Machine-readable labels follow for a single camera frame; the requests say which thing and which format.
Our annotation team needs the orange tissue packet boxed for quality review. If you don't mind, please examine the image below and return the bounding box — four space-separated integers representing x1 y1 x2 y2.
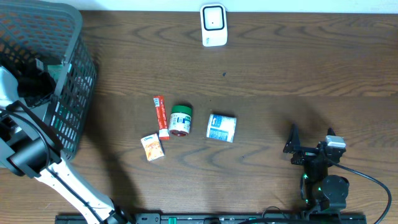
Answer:
141 133 165 161

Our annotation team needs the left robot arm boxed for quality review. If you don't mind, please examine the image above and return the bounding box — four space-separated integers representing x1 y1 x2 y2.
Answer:
1 62 137 223

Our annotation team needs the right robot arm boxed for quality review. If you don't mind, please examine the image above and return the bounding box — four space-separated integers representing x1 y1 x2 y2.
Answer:
283 125 349 213

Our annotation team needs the white barcode scanner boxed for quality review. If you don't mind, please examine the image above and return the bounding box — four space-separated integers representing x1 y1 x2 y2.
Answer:
200 3 228 47

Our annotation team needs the grey plastic basket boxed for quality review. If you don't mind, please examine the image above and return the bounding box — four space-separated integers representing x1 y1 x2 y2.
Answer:
1 1 97 160

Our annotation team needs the blue white packet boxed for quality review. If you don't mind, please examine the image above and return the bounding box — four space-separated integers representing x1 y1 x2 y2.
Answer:
206 114 236 142

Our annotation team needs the green lid jar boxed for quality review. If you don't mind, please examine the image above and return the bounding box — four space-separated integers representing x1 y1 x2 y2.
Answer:
169 105 192 137

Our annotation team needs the red stick sachet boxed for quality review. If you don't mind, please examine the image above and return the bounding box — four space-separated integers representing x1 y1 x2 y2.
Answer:
153 95 170 140

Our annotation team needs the black camera cable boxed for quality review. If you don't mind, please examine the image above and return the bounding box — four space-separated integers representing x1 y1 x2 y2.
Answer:
326 157 392 224

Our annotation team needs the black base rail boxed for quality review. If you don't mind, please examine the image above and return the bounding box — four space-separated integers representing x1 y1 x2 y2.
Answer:
55 212 368 224

